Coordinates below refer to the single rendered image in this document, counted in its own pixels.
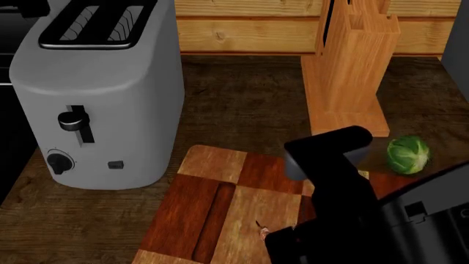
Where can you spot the grey two-slot toaster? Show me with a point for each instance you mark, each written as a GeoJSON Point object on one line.
{"type": "Point", "coordinates": [110, 82]}

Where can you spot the black toaster dial knob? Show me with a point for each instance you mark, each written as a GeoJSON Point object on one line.
{"type": "Point", "coordinates": [59, 163]}

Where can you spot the green cabbage head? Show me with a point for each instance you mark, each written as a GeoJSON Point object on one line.
{"type": "Point", "coordinates": [407, 155]}

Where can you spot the black toaster lever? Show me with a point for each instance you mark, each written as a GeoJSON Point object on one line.
{"type": "Point", "coordinates": [72, 121]}

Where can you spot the wooden knife block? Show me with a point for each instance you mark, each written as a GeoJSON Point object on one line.
{"type": "Point", "coordinates": [348, 82]}

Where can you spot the grey appliance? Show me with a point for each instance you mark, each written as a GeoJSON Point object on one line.
{"type": "Point", "coordinates": [457, 49]}

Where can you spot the checkered wooden cutting board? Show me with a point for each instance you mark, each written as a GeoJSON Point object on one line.
{"type": "Point", "coordinates": [205, 198]}

